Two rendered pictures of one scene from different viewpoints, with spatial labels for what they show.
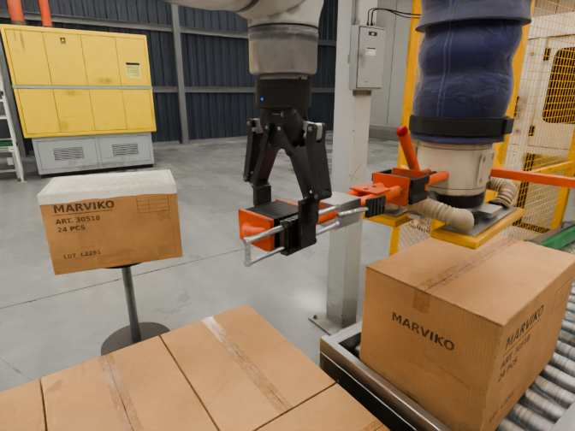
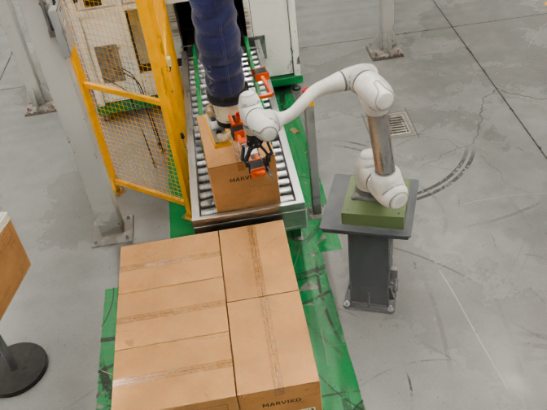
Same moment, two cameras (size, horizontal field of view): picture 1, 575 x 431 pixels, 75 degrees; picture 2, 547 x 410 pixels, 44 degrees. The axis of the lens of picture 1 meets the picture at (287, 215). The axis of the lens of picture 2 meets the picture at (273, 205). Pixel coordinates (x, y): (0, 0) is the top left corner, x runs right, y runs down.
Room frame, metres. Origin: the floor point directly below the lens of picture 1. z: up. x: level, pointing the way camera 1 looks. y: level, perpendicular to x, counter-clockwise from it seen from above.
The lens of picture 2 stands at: (-0.96, 2.24, 3.22)
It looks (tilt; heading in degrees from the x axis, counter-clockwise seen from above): 39 degrees down; 303
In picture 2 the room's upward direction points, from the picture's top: 8 degrees counter-clockwise
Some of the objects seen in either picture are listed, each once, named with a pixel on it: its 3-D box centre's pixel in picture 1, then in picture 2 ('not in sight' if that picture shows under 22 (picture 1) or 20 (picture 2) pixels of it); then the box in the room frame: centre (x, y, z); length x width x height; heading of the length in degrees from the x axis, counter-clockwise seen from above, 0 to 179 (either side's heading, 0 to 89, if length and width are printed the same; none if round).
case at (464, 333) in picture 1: (466, 315); (238, 160); (1.08, -0.60, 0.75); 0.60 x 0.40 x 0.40; 129
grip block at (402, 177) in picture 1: (399, 185); (240, 131); (0.77, -0.24, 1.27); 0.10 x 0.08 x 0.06; 44
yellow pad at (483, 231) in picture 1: (483, 216); not in sight; (0.88, -0.49, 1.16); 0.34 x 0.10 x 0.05; 134
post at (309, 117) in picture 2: not in sight; (312, 157); (0.80, -1.09, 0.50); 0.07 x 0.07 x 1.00; 36
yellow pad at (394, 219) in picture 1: (411, 201); (216, 128); (1.01, -0.35, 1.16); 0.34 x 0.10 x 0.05; 134
